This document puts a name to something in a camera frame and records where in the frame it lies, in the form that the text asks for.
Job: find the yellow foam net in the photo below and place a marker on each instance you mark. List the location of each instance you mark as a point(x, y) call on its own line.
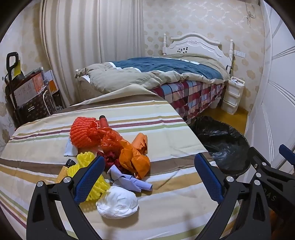
point(85, 158)

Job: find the cream pleated curtain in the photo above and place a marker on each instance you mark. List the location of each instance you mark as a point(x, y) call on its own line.
point(92, 34)

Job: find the bed with plaid sheet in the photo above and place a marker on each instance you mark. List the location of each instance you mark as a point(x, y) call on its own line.
point(161, 69)

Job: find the white wooden bed frame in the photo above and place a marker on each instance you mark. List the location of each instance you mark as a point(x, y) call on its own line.
point(196, 45)

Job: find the white wardrobe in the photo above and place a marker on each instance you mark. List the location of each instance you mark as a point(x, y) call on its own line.
point(274, 80)

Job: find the orange plastic bag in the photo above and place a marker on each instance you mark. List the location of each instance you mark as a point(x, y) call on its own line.
point(134, 163)

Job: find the dark red wrapper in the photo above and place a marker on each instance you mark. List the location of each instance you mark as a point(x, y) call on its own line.
point(110, 159)

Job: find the red plastic bag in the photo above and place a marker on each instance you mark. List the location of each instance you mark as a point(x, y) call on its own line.
point(110, 139)

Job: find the orange foam net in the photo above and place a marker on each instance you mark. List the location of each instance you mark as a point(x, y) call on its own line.
point(84, 132)

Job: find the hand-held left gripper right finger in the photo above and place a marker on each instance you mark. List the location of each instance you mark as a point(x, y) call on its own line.
point(208, 177)

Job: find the bin with black bag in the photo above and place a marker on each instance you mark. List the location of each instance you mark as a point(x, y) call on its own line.
point(221, 138)

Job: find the small white bin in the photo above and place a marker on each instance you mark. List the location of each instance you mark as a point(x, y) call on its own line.
point(214, 102)

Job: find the white plastic drawer unit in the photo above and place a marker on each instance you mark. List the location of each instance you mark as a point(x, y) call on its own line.
point(232, 94)

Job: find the white wall outlet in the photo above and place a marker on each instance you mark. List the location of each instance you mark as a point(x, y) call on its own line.
point(239, 54)

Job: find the lavender paper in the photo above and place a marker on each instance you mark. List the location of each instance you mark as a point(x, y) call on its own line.
point(129, 181)

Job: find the white tissue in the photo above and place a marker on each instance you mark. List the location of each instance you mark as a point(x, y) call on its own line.
point(117, 203)

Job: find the yellow bottle black cap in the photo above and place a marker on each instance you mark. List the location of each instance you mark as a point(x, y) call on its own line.
point(63, 172)

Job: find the red bottle black cap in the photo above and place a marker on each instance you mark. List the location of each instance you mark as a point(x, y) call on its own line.
point(103, 121)

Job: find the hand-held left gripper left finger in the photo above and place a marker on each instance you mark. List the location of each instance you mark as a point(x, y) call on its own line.
point(88, 182)

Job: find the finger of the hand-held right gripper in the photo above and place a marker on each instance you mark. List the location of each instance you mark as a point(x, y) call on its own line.
point(258, 158)
point(287, 152)

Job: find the printed cardboard carton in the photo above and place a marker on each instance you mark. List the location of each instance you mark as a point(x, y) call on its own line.
point(27, 86)

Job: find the white paper slip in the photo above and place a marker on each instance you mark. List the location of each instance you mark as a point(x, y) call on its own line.
point(71, 148)

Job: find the white and orange box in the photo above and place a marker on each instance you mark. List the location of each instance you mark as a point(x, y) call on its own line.
point(51, 82)

